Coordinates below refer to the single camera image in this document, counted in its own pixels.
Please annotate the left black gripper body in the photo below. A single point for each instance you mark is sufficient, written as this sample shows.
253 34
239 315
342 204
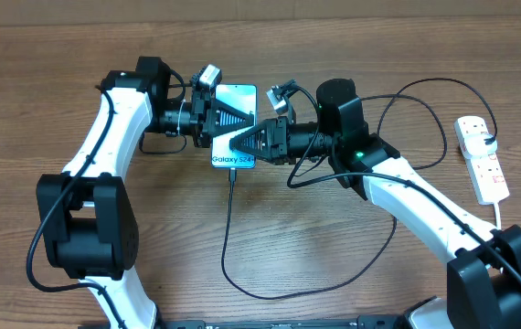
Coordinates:
197 116

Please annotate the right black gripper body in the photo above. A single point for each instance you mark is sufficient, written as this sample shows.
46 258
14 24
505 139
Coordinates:
281 150

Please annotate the Samsung Galaxy smartphone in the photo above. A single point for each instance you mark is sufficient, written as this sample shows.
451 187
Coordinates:
235 107

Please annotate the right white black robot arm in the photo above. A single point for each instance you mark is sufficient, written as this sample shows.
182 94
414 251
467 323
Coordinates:
483 263

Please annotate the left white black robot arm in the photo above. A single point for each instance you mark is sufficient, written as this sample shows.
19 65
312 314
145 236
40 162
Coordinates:
87 225

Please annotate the white USB charger plug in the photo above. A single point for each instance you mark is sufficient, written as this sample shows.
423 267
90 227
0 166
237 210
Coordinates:
478 145

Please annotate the white power strip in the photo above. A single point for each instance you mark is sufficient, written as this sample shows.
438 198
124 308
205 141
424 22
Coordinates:
485 172

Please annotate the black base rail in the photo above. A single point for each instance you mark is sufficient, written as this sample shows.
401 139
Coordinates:
378 321

